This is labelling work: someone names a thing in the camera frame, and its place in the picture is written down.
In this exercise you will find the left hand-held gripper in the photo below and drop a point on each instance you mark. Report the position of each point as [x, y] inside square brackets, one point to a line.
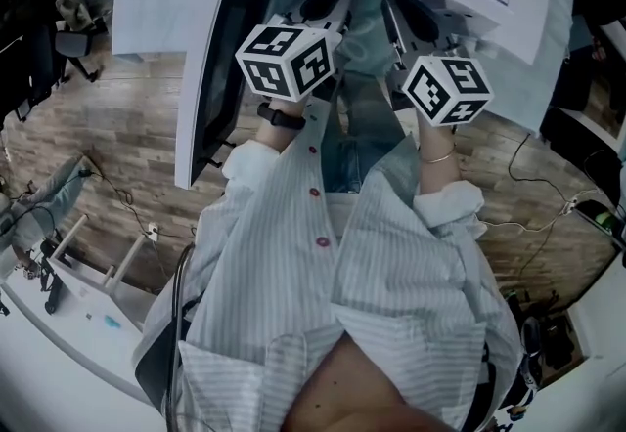
[283, 63]

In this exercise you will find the white undershirt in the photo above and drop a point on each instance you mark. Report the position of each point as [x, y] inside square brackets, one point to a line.
[342, 215]

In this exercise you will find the person's right forearm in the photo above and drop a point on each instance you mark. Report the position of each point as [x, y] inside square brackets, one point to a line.
[440, 176]

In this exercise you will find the striped white shirt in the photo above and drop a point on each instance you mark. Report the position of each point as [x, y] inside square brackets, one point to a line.
[283, 273]

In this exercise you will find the white power strip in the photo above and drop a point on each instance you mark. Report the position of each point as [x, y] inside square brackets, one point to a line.
[153, 231]
[570, 206]

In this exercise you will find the blue jeans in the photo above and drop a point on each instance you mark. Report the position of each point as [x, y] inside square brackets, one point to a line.
[367, 127]

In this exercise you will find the small teal object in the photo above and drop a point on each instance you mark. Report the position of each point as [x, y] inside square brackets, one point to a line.
[111, 321]

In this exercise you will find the person's bare chest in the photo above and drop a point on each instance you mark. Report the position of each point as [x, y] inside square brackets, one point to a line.
[352, 391]

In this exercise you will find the person's left forearm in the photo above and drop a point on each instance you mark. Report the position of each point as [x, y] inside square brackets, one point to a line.
[276, 138]

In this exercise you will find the black office chair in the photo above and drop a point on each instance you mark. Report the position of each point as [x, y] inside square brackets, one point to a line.
[39, 63]

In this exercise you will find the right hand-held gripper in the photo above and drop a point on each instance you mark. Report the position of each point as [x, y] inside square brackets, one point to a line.
[450, 93]

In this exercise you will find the black round dish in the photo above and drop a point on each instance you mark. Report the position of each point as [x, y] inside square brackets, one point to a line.
[599, 220]

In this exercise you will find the black wristband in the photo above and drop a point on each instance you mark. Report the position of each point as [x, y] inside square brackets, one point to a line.
[281, 118]

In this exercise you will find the white desk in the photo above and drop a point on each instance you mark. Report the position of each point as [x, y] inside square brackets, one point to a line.
[73, 347]
[606, 122]

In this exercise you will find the grey office chair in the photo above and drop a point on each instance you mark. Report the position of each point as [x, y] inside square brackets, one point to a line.
[73, 43]

